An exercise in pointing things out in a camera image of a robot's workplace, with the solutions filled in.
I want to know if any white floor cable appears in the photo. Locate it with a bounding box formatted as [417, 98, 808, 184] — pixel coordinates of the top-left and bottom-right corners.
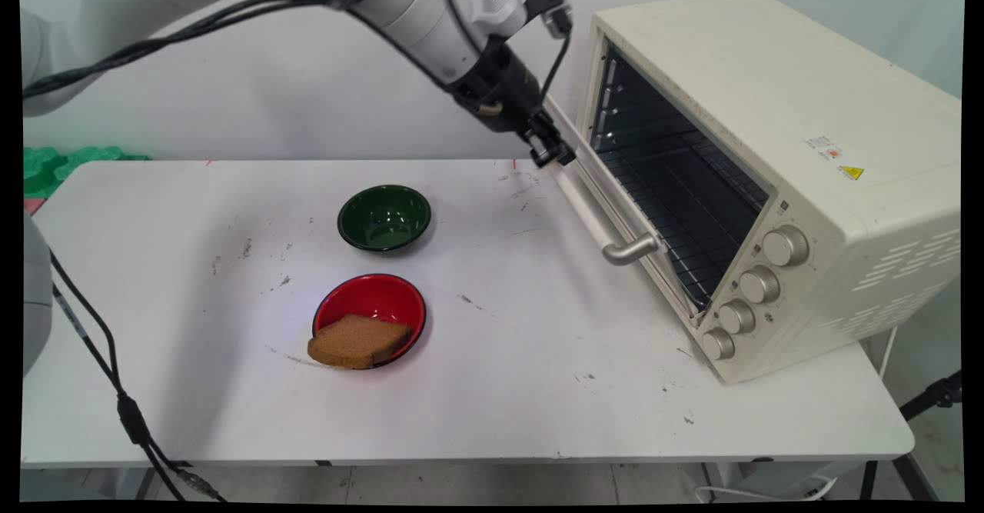
[694, 475, 839, 503]

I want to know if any green enamel bowl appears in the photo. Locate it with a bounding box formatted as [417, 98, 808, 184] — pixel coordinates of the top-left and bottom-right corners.
[337, 184, 432, 253]

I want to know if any brown bread slice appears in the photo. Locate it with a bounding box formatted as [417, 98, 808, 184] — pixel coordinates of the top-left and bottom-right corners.
[307, 313, 413, 369]

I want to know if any short black camera cable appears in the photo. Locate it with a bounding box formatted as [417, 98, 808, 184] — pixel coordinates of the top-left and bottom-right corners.
[537, 30, 574, 108]

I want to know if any grey robot base column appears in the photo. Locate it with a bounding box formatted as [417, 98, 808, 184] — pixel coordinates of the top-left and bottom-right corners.
[22, 209, 55, 379]

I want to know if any red enamel bowl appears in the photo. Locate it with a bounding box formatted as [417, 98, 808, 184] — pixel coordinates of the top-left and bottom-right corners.
[311, 274, 427, 370]

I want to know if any large silver oven knob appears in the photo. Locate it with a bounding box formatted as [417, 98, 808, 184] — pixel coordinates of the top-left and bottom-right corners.
[761, 225, 810, 268]

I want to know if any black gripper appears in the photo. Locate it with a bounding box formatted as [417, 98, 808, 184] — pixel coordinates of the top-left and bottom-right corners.
[450, 42, 577, 169]

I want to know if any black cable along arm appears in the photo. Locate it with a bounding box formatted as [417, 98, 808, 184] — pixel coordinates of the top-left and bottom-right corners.
[23, 0, 493, 100]

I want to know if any white label sticker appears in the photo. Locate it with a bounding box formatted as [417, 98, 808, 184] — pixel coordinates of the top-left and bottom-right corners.
[804, 135, 843, 162]

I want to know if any cream toaster oven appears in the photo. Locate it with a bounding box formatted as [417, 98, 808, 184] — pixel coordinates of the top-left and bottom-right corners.
[578, 0, 962, 385]

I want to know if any black tripod stand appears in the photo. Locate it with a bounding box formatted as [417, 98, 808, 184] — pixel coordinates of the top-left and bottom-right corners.
[859, 369, 963, 502]

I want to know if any cream glass oven door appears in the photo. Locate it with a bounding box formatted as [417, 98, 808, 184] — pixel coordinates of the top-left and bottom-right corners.
[542, 94, 704, 321]

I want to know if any black cable with connector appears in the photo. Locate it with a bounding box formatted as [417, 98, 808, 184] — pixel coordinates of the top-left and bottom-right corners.
[48, 248, 228, 503]

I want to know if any white oven power cord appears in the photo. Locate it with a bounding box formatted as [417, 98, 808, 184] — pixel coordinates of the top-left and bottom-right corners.
[879, 326, 900, 381]

